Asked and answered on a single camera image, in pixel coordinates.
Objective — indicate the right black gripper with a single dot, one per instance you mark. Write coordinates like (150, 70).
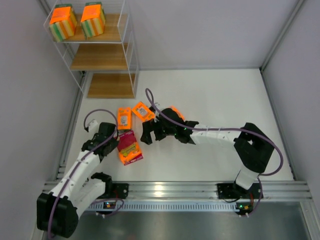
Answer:
(155, 128)

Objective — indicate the grey slotted cable duct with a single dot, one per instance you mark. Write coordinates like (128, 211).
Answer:
(169, 206)

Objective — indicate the pink sponge orange box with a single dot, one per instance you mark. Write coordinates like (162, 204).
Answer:
(128, 148)

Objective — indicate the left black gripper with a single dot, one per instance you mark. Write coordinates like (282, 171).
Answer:
(110, 144)

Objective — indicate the yellow smiley sponge orange box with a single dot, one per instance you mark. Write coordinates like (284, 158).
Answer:
(178, 112)

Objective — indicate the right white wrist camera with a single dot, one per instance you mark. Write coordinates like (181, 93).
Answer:
(155, 106)

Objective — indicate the striped sponge pack orange box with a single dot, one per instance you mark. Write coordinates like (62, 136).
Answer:
(63, 22)

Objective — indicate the slim orange sponge box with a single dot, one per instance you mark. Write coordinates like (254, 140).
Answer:
(124, 119)

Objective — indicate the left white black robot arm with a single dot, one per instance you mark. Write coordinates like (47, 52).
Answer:
(58, 211)

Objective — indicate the white wire wooden shelf unit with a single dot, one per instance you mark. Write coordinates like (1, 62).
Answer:
(104, 66)

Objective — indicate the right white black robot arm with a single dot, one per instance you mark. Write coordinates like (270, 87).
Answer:
(252, 146)

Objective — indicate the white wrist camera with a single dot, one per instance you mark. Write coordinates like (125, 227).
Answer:
(92, 126)
(155, 106)

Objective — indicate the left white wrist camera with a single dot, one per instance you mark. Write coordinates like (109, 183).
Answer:
(92, 126)

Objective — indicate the aluminium mounting rail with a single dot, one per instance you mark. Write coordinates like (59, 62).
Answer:
(211, 190)

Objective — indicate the orange box with barcode label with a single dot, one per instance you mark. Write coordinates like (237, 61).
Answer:
(143, 112)

